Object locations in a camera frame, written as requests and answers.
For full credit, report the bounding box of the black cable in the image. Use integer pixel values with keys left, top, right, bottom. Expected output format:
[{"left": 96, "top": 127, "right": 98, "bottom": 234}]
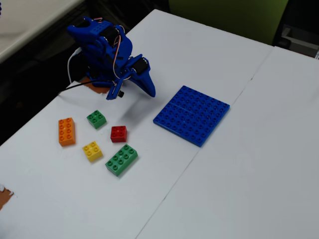
[{"left": 58, "top": 80, "right": 94, "bottom": 97}]

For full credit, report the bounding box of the red white servo wire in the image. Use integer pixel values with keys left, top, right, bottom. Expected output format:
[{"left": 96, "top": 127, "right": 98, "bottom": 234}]
[{"left": 112, "top": 32, "right": 125, "bottom": 81}]

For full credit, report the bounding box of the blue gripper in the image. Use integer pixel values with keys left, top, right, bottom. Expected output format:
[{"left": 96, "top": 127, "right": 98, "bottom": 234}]
[{"left": 119, "top": 54, "right": 157, "bottom": 98}]

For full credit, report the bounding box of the grey box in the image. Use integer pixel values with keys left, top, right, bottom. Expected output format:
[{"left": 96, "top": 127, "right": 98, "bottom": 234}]
[{"left": 274, "top": 24, "right": 319, "bottom": 60}]

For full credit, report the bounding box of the green 2x2 block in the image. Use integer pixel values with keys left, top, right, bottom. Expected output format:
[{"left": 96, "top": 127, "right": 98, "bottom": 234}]
[{"left": 86, "top": 110, "right": 107, "bottom": 129}]

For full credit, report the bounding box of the white cable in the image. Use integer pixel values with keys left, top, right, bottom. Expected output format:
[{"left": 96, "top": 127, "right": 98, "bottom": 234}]
[{"left": 67, "top": 47, "right": 83, "bottom": 84}]

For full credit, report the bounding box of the green chair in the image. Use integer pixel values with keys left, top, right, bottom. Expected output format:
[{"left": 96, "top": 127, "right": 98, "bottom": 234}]
[{"left": 168, "top": 0, "right": 290, "bottom": 47}]

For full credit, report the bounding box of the green 2x4 block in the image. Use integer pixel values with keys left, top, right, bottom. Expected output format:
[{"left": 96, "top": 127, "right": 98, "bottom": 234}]
[{"left": 105, "top": 143, "right": 139, "bottom": 177}]

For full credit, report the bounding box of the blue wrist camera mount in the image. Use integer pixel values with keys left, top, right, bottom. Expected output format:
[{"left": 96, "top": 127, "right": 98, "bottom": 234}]
[{"left": 106, "top": 79, "right": 125, "bottom": 101}]

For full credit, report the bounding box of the yellow 2x2 block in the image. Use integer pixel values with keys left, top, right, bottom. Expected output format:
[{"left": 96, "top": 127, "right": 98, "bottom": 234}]
[{"left": 82, "top": 141, "right": 104, "bottom": 163}]

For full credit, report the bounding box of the white desk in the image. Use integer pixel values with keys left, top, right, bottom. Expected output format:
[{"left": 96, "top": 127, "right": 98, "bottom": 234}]
[{"left": 0, "top": 0, "right": 85, "bottom": 63}]

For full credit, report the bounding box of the orange 2x4 block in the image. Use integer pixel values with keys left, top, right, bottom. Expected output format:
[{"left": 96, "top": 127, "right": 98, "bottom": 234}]
[{"left": 58, "top": 117, "right": 76, "bottom": 147}]

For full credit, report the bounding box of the blue 8x8 baseplate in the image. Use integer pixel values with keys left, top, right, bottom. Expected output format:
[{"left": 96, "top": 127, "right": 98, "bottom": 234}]
[{"left": 153, "top": 85, "right": 231, "bottom": 148}]

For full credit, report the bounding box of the red 2x2 block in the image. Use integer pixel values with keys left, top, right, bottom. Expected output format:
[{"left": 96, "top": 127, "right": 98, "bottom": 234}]
[{"left": 110, "top": 125, "right": 128, "bottom": 143}]

